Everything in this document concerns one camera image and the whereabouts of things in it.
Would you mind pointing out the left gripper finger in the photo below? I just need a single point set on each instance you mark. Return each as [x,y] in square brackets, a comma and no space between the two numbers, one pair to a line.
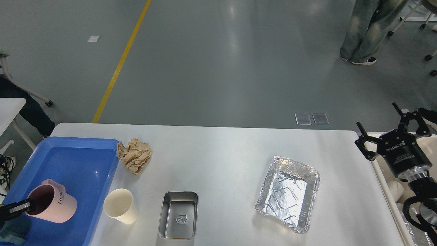
[13,210]

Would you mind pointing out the stainless steel rectangular tray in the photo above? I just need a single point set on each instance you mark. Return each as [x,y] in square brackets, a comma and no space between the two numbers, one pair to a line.
[178,217]

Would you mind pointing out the white side table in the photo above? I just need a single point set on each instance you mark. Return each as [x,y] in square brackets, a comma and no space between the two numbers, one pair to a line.
[9,109]

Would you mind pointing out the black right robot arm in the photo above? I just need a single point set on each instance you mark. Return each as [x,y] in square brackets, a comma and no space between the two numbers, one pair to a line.
[420,209]

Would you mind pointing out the cream paper cup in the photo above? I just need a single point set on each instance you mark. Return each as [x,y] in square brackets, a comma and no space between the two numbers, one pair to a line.
[119,204]

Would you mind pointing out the pink plastic mug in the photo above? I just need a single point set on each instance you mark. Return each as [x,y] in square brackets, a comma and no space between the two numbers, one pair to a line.
[52,203]

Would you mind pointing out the foil tray in bin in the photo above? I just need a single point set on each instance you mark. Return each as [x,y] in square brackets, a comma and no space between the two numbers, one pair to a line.
[410,232]

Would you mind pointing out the blue plastic tray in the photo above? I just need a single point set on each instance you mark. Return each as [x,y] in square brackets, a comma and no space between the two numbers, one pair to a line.
[85,166]

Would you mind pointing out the crumpled brown paper ball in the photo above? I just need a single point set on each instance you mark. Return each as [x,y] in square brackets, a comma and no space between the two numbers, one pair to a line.
[135,155]

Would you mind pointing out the white plastic bin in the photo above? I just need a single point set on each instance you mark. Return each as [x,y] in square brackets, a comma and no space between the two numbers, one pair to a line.
[396,191]

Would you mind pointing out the person in light jeans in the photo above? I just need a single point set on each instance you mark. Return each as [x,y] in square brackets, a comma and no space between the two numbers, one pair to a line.
[369,22]

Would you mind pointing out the person in dark jeans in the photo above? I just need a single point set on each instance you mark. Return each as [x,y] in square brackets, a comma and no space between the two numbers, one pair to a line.
[429,116]

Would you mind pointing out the aluminium foil tray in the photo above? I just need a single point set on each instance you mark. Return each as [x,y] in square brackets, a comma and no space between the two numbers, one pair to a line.
[288,193]

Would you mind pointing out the seated person leg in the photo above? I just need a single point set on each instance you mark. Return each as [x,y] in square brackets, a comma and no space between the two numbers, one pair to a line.
[31,111]

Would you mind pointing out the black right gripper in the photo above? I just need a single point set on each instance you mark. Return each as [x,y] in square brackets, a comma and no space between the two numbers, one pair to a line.
[404,157]

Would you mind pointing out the teal cup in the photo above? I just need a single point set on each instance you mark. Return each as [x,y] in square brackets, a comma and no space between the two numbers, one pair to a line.
[13,232]

